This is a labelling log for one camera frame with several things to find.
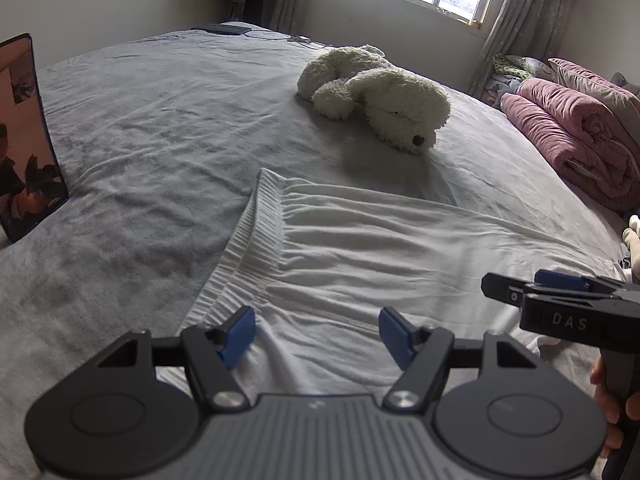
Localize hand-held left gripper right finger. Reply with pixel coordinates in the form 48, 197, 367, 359
378, 307, 541, 411

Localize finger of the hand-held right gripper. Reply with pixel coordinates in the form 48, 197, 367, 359
481, 272, 531, 306
534, 269, 626, 291

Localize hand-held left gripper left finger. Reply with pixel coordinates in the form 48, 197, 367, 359
97, 305, 257, 411

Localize white pants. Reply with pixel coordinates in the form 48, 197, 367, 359
177, 167, 628, 411

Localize person's right hand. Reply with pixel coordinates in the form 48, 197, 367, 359
590, 357, 640, 459

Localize folded pink quilt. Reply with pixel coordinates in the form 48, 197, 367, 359
500, 77, 640, 212

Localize pink and grey pillow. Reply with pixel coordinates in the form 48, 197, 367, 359
548, 57, 640, 111

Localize floral patterned cloth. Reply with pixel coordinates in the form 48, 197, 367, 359
482, 54, 556, 106

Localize white plush dog toy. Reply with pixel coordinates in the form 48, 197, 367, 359
297, 45, 452, 155

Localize bed with grey sheet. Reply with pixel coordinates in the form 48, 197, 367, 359
0, 21, 640, 480

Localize dark flat tablet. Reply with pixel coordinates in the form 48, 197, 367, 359
191, 22, 252, 37

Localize thin charging cable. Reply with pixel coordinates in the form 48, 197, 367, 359
247, 30, 313, 47

